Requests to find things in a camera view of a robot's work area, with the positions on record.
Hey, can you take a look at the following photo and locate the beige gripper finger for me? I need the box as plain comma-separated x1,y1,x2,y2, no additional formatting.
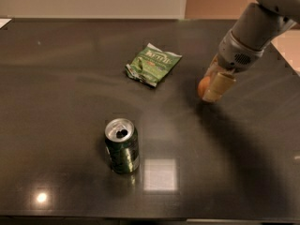
204,55,225,77
202,72,236,103

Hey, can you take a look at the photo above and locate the orange fruit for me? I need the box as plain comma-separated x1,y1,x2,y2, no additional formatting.
197,76,211,98

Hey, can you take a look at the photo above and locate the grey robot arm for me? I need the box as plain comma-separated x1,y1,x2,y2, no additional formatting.
198,0,300,103

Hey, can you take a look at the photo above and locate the green jalapeno chip bag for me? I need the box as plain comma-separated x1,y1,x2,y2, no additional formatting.
125,43,182,87

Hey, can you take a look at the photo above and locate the green soda can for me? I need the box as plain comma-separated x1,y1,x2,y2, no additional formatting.
104,118,140,174

